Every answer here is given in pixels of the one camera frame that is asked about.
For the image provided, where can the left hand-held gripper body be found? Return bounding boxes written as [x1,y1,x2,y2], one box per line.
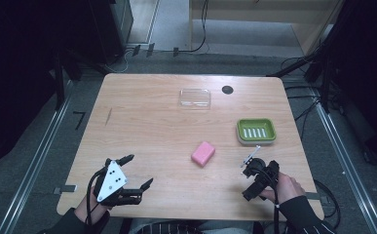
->
[93,158,144,208]

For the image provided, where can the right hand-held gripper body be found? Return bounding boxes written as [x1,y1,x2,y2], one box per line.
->
[240,144,277,193]

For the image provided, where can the person's right hand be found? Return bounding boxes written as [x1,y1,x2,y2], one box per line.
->
[259,172,307,206]

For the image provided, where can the person's left hand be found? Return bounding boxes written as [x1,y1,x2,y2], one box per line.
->
[74,186,111,223]

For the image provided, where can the green soap dish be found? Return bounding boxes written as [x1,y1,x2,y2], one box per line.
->
[236,117,278,146]

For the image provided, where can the grey tape strip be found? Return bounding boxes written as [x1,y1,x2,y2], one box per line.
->
[53,184,78,195]

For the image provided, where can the person's striped clothing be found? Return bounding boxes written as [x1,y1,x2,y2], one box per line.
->
[121,217,265,234]

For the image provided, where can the pink soap bar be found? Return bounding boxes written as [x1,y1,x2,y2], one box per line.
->
[190,140,216,168]

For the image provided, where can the clear plastic lid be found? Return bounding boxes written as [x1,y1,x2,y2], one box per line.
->
[177,88,212,110]

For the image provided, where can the black metal stand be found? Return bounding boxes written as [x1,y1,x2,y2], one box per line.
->
[52,48,84,112]

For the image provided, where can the black stand leg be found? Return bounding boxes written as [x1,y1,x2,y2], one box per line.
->
[266,48,324,78]

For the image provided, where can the black cabinet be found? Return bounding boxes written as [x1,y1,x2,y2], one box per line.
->
[88,0,134,65]

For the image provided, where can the light wooden furniture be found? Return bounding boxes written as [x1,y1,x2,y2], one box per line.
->
[189,0,345,57]

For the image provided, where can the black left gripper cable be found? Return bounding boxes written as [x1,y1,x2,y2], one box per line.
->
[85,168,108,228]

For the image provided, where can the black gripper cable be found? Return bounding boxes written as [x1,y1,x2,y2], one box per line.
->
[257,169,282,234]
[85,168,108,228]

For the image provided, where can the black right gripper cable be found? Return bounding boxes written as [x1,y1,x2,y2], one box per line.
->
[257,169,282,234]

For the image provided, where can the black floor cables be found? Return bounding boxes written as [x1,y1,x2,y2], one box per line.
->
[284,57,327,141]

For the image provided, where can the black looped floor cable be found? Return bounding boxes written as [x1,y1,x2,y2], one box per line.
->
[312,178,342,230]

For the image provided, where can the metal floor rail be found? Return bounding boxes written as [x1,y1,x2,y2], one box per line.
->
[309,87,377,234]
[0,81,74,234]

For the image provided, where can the white floor cable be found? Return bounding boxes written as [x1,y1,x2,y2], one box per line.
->
[104,48,135,74]

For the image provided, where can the black hanging cable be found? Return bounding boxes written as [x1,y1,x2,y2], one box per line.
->
[175,0,209,55]

